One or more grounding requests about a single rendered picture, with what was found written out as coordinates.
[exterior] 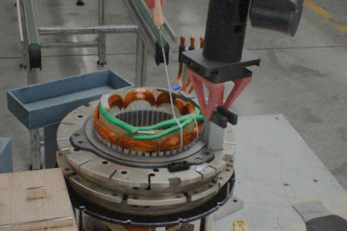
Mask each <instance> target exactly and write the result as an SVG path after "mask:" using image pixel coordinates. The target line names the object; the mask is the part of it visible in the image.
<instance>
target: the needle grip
mask: <svg viewBox="0 0 347 231"><path fill-rule="evenodd" d="M151 13H152V19H153V25H154V26H158V25H163V24H164V21H163V15H162V9H161V5H160V0H157V3H156V8H154V9H151Z"/></svg>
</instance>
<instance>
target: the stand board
mask: <svg viewBox="0 0 347 231"><path fill-rule="evenodd" d="M41 186H46V187H47V198H34V199H27V188H32V187H41ZM66 216H73V218H74V225H70V226H61V227H54V228H46V229H37V230H30V231H78V227H77V225H76V221H75V217H74V212H73V208H72V204H71V201H70V198H69V195H68V190H67V187H66V184H65V179H64V177H63V173H62V170H61V168H55V169H45V170H35V171H20V172H10V173H4V174H0V224H10V226H11V224H12V223H20V222H28V221H36V220H45V219H53V218H58V217H66Z"/></svg>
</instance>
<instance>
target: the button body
mask: <svg viewBox="0 0 347 231"><path fill-rule="evenodd" d="M0 142H1V145H0V174H4V173H10V172H13V165H12V148H11V138H5V137H0Z"/></svg>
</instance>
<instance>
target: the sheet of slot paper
mask: <svg viewBox="0 0 347 231"><path fill-rule="evenodd" d="M332 196H333V197H334V198H335V199H336V200H337V201H338V203H339V204H340V205H341V207H334V208H333V207H332V206H331V205H330V204H329V202H328V201H327V200H326V199H325V197H324V196H321V197H313V198H302V199H303V200H304V201H312V200H320V201H322V203H323V204H324V206H325V208H326V209H327V210H329V211H330V212H332V213H335V214H337V215H339V216H341V217H342V218H344V219H346V220H347V197H346V196H345V195H344V193H343V192H342V193H339V194H336V195H332ZM288 225H290V227H291V228H292V230H293V231H307V230H306V224H305V221H301V222H293V223H288Z"/></svg>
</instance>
